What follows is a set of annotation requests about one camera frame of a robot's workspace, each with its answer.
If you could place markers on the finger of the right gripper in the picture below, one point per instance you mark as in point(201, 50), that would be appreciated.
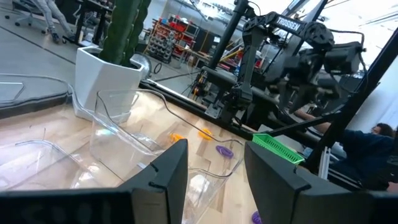
point(303, 98)
point(284, 96)

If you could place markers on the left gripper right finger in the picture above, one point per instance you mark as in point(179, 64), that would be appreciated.
point(270, 186)

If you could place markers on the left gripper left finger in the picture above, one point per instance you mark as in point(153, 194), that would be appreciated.
point(161, 186)

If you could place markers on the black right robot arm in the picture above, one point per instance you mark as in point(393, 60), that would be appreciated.
point(258, 62)

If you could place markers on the green plastic basket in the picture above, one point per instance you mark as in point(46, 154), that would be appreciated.
point(276, 147)

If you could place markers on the clear plastic bin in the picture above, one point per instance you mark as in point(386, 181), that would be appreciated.
point(149, 118)
point(46, 124)

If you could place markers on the person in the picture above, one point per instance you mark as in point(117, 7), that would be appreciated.
point(367, 149)
point(46, 12)

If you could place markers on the white faceted plant pot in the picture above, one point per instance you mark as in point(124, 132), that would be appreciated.
point(99, 81)

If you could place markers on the round grey fan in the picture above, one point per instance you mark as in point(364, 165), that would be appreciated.
point(146, 63)

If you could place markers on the red storage shelf rack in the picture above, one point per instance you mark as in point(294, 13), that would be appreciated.
point(168, 40)

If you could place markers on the green cactus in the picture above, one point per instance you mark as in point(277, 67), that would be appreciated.
point(119, 31)

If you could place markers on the black desk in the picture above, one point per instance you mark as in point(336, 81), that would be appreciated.
point(99, 18)

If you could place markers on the grey office chair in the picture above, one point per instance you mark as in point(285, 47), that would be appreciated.
point(28, 18)

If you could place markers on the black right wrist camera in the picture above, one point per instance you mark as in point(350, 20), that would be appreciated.
point(342, 57)

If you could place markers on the black diagonal frame strut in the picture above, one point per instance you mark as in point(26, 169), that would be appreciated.
point(357, 99)

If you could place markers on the black upright frame pole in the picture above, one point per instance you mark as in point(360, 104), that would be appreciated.
point(228, 34)

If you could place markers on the black table frame rail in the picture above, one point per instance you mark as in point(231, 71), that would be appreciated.
point(186, 104)

